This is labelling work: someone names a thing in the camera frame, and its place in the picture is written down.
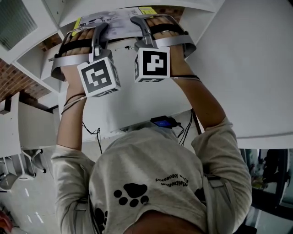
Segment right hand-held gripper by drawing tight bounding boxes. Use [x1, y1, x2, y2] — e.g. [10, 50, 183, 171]
[130, 14, 197, 83]

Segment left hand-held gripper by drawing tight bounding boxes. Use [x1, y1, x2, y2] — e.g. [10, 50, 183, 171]
[48, 22, 121, 98]

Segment grey yellow cover book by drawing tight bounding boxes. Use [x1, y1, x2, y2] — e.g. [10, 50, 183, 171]
[72, 6, 157, 40]

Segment white shelf unit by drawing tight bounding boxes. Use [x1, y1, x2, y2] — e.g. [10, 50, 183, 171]
[0, 0, 226, 93]

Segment person's right forearm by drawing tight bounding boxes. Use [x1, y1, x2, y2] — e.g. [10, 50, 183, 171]
[169, 45, 228, 138]

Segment person's left forearm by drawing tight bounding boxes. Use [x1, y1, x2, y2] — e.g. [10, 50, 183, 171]
[56, 65, 87, 153]

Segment person's right hand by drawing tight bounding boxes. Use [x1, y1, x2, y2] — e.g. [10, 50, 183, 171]
[146, 16, 185, 39]

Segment person's left hand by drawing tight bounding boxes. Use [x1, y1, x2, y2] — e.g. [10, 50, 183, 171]
[61, 28, 96, 58]

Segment black device blue screen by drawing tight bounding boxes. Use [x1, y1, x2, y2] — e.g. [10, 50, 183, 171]
[150, 116, 182, 129]

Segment white side table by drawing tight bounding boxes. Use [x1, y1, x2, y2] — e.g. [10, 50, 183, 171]
[0, 91, 58, 159]

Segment person's grey paw-print sweatshirt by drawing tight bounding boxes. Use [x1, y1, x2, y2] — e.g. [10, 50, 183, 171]
[50, 116, 253, 234]

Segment white chair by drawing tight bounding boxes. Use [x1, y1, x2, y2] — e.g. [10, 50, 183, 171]
[0, 148, 48, 193]

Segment person's neck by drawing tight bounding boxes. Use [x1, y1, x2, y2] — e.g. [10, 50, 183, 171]
[123, 210, 205, 234]

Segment black framed glass partition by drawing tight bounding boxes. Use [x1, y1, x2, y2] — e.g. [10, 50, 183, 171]
[238, 148, 293, 209]

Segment thin white wrist cable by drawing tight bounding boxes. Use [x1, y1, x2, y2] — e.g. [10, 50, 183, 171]
[61, 94, 89, 115]
[170, 74, 202, 81]

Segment black device cable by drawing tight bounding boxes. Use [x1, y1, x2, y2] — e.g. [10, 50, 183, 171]
[176, 109, 195, 146]
[81, 122, 103, 155]

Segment grey harness strap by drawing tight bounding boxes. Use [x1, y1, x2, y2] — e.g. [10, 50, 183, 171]
[77, 196, 97, 234]
[203, 173, 237, 229]

